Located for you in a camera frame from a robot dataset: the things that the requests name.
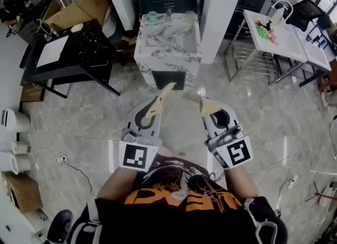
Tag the person's black printed shirt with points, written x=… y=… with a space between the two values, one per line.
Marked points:
x=171 y=224

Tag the marble pattern sink basin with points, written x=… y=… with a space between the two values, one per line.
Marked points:
x=168 y=40

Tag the white soap dish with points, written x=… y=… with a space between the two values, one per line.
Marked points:
x=75 y=28

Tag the small white box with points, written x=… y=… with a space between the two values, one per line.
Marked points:
x=19 y=148

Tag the white curved faucet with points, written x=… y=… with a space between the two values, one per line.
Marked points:
x=281 y=1

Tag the white rectangular basin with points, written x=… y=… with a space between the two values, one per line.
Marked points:
x=51 y=52

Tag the green striped toy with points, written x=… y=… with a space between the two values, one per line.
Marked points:
x=262 y=32

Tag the metal bar rack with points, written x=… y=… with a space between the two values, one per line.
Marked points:
x=247 y=59

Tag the black speckled table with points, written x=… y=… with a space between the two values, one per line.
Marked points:
x=87 y=50

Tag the black office chair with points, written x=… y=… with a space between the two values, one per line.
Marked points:
x=308 y=11

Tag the chrome sink faucet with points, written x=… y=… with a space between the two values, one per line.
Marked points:
x=169 y=11

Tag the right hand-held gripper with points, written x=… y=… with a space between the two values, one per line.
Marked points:
x=238 y=152

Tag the white power strip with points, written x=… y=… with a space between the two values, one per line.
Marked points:
x=292 y=182
x=61 y=159

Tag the person's left forearm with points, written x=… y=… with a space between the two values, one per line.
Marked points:
x=116 y=182

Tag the person's right forearm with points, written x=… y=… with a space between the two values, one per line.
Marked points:
x=241 y=182

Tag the translucent plastic cup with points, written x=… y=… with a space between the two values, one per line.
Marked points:
x=190 y=17

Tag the small cardboard box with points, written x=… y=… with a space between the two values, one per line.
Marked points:
x=25 y=193

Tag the white cylinder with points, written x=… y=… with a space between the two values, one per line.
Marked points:
x=15 y=162

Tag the white round bin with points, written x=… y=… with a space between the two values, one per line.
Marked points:
x=18 y=121

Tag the wooden stand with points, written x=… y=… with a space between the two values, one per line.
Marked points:
x=325 y=196

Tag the translucent pump bottle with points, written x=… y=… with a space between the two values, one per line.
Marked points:
x=277 y=17

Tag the chrome basin faucet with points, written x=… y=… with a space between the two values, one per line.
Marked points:
x=47 y=33

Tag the green cup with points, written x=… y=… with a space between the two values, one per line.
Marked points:
x=152 y=17

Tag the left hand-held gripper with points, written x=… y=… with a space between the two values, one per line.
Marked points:
x=135 y=156

